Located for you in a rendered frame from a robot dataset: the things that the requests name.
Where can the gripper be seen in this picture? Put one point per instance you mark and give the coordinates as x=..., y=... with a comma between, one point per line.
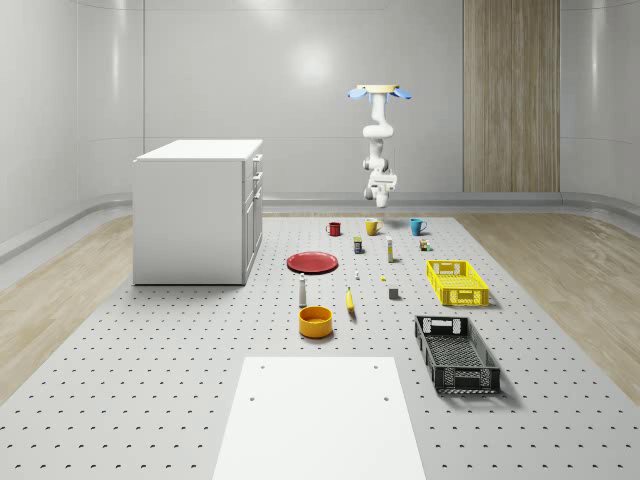
x=386, y=180

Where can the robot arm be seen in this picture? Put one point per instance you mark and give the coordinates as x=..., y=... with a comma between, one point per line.
x=377, y=131

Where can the yellow mug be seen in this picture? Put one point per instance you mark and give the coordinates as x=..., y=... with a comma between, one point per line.
x=372, y=227

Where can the blue mug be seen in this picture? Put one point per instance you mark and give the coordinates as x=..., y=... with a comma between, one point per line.
x=416, y=227

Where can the yellow and white box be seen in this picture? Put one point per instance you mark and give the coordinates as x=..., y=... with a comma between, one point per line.
x=389, y=250

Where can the flat-sided can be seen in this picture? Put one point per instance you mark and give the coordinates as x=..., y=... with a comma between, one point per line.
x=357, y=245

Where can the red mug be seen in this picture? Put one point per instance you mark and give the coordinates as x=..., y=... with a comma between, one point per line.
x=333, y=229

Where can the puzzle cube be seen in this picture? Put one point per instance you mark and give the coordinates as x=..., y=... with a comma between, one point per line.
x=425, y=245

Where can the red plate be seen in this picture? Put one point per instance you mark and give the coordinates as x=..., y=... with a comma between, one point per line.
x=312, y=262

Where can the grey cube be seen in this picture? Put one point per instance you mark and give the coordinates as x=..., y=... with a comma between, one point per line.
x=394, y=293

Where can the banana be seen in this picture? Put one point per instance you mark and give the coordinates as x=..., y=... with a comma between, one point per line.
x=350, y=300

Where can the yellow basket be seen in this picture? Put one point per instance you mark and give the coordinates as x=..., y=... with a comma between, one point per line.
x=459, y=298

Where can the small white bottle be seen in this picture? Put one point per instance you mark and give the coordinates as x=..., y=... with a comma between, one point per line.
x=302, y=295

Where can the yellow bowl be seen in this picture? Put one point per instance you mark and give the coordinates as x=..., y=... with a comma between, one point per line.
x=315, y=327

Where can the white cabinet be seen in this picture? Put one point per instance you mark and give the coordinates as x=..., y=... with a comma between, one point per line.
x=190, y=220

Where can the dark grey basket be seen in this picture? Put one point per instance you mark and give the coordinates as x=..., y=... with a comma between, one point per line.
x=467, y=381

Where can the white board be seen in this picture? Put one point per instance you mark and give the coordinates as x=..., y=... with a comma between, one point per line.
x=320, y=425

